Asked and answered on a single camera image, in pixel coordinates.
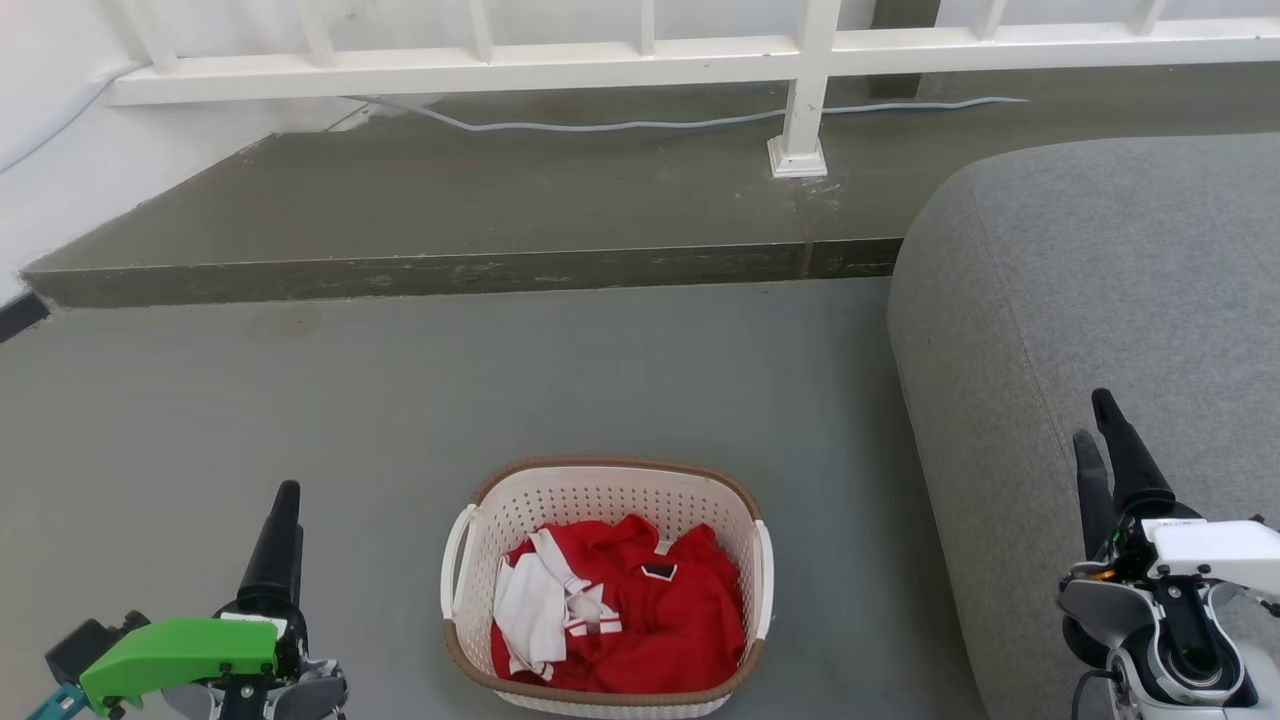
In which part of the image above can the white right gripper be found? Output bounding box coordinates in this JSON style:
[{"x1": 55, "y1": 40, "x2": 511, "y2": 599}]
[{"x1": 1073, "y1": 388, "x2": 1280, "y2": 599}]

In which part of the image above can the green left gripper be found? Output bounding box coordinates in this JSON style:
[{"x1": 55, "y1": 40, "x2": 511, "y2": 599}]
[{"x1": 80, "y1": 480, "x2": 309, "y2": 716}]

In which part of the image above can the white perforated laundry basket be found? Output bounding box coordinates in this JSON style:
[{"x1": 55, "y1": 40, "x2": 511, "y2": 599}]
[{"x1": 440, "y1": 458, "x2": 774, "y2": 719}]

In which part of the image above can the grey fabric sofa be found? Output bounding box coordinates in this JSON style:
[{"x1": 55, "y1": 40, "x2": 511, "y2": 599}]
[{"x1": 887, "y1": 133, "x2": 1280, "y2": 720}]

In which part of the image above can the black baseboard strip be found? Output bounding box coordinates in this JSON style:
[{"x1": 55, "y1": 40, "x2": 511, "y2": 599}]
[{"x1": 0, "y1": 290, "x2": 51, "y2": 344}]

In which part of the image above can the red and white shirt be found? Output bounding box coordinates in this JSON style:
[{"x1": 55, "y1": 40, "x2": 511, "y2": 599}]
[{"x1": 490, "y1": 514, "x2": 748, "y2": 695}]

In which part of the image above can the dark pillar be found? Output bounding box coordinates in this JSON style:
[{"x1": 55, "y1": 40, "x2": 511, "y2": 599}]
[{"x1": 868, "y1": 0, "x2": 941, "y2": 99}]

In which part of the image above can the white metal railing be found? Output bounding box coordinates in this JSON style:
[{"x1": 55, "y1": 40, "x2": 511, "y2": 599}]
[{"x1": 105, "y1": 0, "x2": 1280, "y2": 179}]

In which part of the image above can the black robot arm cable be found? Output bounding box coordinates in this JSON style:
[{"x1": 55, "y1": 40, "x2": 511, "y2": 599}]
[{"x1": 1072, "y1": 667, "x2": 1116, "y2": 720}]

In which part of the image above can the black camera box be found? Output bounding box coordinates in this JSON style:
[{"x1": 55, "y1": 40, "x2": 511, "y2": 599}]
[{"x1": 45, "y1": 612, "x2": 151, "y2": 691}]

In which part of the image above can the teal plastic bracket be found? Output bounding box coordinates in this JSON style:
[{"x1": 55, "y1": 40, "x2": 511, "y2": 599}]
[{"x1": 25, "y1": 683, "x2": 89, "y2": 720}]

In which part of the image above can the pale cable on wall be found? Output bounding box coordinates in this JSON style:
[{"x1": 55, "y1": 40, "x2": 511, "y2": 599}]
[{"x1": 0, "y1": 62, "x2": 151, "y2": 176}]

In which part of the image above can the light grey floor cable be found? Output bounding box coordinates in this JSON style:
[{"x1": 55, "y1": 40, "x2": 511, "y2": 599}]
[{"x1": 345, "y1": 95, "x2": 1029, "y2": 134}]

